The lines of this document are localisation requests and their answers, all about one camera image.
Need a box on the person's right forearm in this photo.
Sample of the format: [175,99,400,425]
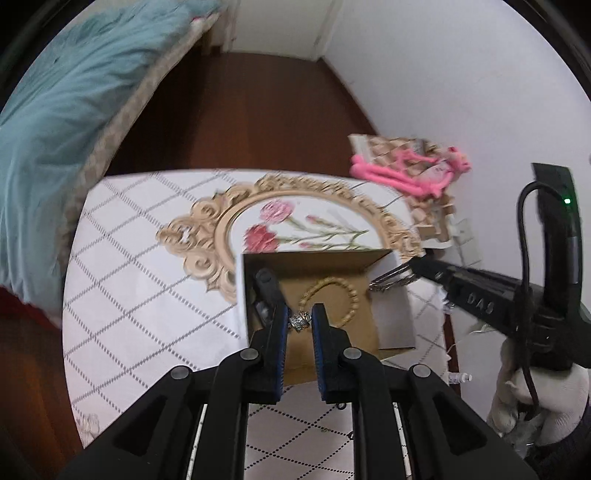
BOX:
[524,406,591,480]

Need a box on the person's right hand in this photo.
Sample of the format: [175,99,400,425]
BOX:
[490,336,591,448]

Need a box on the black hair clip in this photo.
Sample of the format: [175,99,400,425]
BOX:
[252,268,283,325]

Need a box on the beige checkered bag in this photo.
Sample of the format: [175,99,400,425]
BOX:
[348,133,459,244]

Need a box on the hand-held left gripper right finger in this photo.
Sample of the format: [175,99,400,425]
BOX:
[311,303,541,480]

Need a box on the cardboard box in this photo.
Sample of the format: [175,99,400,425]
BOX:
[241,249,417,386]

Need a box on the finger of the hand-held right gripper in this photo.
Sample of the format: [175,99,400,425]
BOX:
[409,256,458,283]

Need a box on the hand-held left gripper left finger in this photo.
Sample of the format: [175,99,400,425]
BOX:
[58,305,289,480]

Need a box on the beige bead bracelet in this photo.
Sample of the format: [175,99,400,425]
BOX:
[298,276,360,329]

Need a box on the red cloth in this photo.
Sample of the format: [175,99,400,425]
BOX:
[0,285,62,329]

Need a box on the black cable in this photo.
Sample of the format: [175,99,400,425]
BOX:
[516,181,542,409]

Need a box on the pink plush toy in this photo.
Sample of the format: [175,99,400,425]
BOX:
[349,148,472,200]

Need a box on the teal blanket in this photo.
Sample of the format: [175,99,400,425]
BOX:
[0,0,222,308]

